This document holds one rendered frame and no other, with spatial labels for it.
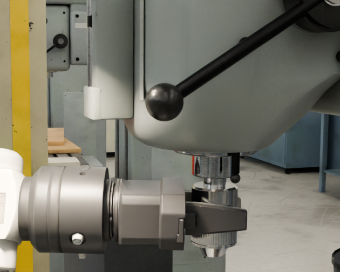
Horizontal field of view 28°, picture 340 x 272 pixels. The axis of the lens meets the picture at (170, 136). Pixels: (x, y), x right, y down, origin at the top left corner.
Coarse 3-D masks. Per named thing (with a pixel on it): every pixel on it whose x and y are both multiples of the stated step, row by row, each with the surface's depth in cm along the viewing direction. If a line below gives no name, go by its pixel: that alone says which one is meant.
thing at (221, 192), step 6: (192, 186) 68; (198, 186) 68; (204, 186) 68; (228, 186) 68; (234, 186) 68; (192, 192) 68; (198, 192) 67; (204, 192) 67; (210, 192) 66; (216, 192) 66; (222, 192) 66; (228, 192) 67; (234, 192) 67; (204, 198) 67; (210, 198) 66; (216, 198) 66; (222, 198) 67; (228, 198) 67
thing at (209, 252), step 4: (200, 248) 69; (204, 248) 68; (204, 252) 69; (208, 252) 68; (212, 252) 68; (216, 252) 68; (220, 252) 68; (224, 252) 69; (208, 256) 69; (212, 256) 68; (216, 256) 68; (220, 256) 69
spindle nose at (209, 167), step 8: (192, 160) 68; (200, 160) 67; (208, 160) 66; (216, 160) 66; (224, 160) 66; (192, 168) 68; (200, 168) 67; (208, 168) 66; (216, 168) 66; (224, 168) 66; (200, 176) 67; (208, 176) 66; (216, 176) 66; (224, 176) 66
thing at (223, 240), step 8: (192, 200) 68; (200, 200) 67; (208, 200) 67; (216, 200) 66; (224, 200) 67; (232, 200) 67; (232, 232) 68; (192, 240) 69; (200, 240) 67; (208, 240) 67; (216, 240) 67; (224, 240) 67; (232, 240) 68; (208, 248) 67; (216, 248) 67; (224, 248) 67
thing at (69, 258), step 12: (108, 252) 105; (120, 252) 106; (132, 252) 107; (144, 252) 108; (156, 252) 109; (168, 252) 110; (72, 264) 120; (84, 264) 114; (96, 264) 109; (108, 264) 106; (120, 264) 106; (132, 264) 107; (144, 264) 108; (156, 264) 109; (168, 264) 110
